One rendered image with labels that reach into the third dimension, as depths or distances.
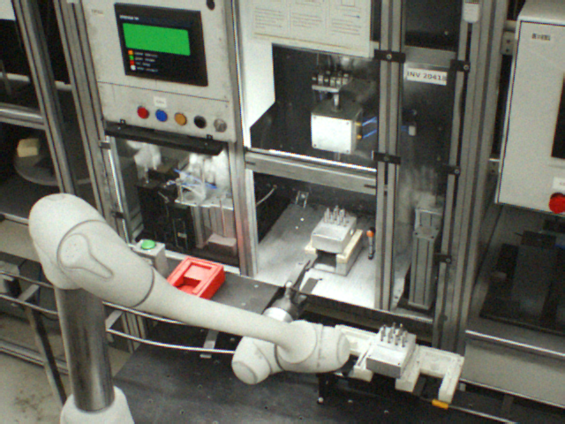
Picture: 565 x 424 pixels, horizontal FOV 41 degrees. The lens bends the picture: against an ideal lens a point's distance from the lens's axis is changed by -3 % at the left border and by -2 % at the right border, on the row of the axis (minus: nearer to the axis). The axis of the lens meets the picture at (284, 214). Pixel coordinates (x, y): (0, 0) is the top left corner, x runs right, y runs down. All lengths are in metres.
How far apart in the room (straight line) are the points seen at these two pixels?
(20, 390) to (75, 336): 1.69
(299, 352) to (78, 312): 0.50
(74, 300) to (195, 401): 0.70
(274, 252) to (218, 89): 0.63
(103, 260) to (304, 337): 0.53
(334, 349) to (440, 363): 0.42
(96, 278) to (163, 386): 0.91
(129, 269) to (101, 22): 0.82
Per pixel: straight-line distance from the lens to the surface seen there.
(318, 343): 1.77
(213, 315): 1.66
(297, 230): 2.47
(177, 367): 2.38
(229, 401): 2.26
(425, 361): 2.10
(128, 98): 2.15
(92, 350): 1.78
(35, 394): 3.39
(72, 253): 1.46
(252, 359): 1.85
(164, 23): 1.95
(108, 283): 1.48
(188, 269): 2.28
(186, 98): 2.04
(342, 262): 2.25
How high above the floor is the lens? 2.36
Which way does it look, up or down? 35 degrees down
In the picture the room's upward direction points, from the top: 3 degrees counter-clockwise
